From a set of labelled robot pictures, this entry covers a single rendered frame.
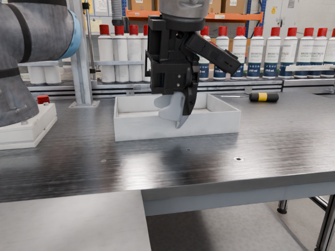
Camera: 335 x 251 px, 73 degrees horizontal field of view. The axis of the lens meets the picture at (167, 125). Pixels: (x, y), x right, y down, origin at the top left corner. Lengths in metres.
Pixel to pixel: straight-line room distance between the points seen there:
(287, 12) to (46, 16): 5.94
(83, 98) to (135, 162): 0.44
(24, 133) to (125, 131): 0.18
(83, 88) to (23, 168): 0.40
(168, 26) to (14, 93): 0.32
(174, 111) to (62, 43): 0.31
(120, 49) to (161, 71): 0.53
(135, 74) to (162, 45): 0.53
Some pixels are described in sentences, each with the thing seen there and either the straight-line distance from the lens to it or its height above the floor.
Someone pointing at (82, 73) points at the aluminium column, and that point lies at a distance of 0.76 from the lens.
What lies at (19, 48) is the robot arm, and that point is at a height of 1.01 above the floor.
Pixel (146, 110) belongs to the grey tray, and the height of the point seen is 0.84.
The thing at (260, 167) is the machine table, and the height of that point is 0.83.
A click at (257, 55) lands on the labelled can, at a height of 0.98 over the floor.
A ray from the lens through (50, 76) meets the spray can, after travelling 0.93.
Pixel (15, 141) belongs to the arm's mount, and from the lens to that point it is 0.51.
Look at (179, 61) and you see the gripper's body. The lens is 0.38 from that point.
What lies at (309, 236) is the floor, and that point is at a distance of 1.63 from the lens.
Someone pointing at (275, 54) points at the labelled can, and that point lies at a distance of 1.07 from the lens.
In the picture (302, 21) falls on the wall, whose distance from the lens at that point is 7.03.
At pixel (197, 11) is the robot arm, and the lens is 0.36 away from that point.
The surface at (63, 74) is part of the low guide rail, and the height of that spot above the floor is 0.91.
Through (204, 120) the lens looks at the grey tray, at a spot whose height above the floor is 0.86.
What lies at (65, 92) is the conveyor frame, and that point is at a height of 0.86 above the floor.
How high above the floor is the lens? 1.01
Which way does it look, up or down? 19 degrees down
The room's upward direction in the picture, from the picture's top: straight up
